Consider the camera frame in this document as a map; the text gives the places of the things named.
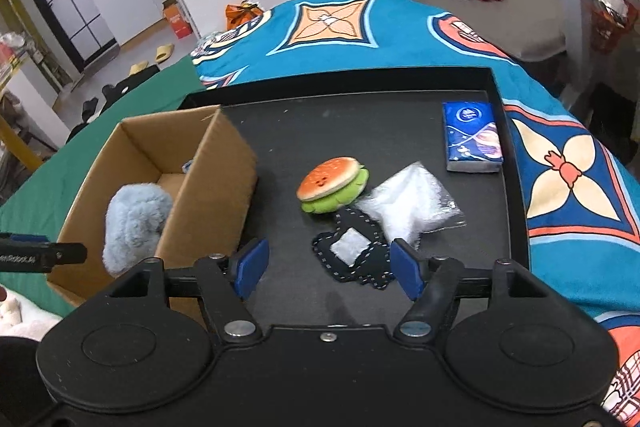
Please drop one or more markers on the green cloth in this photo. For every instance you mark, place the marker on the green cloth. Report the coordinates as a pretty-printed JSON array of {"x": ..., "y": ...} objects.
[{"x": 40, "y": 207}]

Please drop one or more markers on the burger plush toy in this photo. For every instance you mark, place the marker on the burger plush toy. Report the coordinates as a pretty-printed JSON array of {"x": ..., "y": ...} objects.
[{"x": 330, "y": 184}]

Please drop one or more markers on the black stitched fabric pouch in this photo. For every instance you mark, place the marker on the black stitched fabric pouch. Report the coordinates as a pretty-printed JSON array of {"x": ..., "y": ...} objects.
[{"x": 365, "y": 264}]

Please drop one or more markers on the blue tissue pack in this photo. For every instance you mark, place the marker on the blue tissue pack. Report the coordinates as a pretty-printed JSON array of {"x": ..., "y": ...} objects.
[{"x": 472, "y": 137}]

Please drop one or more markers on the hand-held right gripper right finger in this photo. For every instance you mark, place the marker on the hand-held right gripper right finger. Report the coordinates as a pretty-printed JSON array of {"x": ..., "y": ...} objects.
[{"x": 407, "y": 269}]

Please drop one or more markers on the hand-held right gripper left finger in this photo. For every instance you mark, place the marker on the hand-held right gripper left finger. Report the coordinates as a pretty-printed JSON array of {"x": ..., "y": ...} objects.
[{"x": 252, "y": 264}]

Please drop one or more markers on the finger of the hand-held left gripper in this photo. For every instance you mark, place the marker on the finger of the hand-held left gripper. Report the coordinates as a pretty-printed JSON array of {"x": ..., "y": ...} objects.
[{"x": 67, "y": 253}]

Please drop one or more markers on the orange bag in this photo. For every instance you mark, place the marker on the orange bag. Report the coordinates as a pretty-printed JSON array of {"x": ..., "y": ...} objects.
[{"x": 243, "y": 13}]

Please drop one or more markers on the black tray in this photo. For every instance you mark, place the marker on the black tray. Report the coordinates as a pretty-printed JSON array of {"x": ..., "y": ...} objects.
[{"x": 360, "y": 132}]

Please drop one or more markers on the blue patterned blanket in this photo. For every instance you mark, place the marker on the blue patterned blanket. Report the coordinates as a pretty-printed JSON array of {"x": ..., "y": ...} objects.
[{"x": 575, "y": 187}]

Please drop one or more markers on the white cloth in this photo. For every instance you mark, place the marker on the white cloth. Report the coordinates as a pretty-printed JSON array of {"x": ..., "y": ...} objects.
[{"x": 25, "y": 324}]

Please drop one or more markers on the yellow slipper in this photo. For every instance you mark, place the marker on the yellow slipper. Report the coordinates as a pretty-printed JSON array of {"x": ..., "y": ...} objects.
[
  {"x": 164, "y": 53},
  {"x": 140, "y": 69}
]

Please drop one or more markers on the red carton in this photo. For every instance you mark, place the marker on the red carton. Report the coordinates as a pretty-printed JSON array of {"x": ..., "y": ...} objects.
[{"x": 178, "y": 22}]

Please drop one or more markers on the yellow table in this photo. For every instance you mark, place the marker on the yellow table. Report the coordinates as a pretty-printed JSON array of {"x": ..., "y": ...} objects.
[{"x": 20, "y": 147}]

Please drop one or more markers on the red storage basket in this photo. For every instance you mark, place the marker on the red storage basket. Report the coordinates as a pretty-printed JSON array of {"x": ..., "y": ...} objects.
[{"x": 612, "y": 22}]

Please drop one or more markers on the grey-blue fluffy plush toy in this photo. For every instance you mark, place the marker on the grey-blue fluffy plush toy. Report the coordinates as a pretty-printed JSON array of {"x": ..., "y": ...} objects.
[{"x": 135, "y": 227}]

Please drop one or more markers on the clear bag of white filling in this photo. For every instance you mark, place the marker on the clear bag of white filling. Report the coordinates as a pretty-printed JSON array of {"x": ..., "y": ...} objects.
[{"x": 412, "y": 202}]

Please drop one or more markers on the black stool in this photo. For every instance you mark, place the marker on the black stool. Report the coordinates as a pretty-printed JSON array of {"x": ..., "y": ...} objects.
[{"x": 135, "y": 83}]

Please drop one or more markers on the black slipper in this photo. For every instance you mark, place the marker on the black slipper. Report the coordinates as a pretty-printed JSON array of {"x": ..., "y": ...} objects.
[
  {"x": 108, "y": 92},
  {"x": 90, "y": 109}
]

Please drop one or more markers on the brown cardboard box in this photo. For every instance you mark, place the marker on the brown cardboard box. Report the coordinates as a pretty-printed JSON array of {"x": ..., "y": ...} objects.
[{"x": 215, "y": 177}]

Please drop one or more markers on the grey bench cushion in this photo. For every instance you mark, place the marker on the grey bench cushion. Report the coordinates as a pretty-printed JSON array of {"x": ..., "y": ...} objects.
[{"x": 525, "y": 22}]

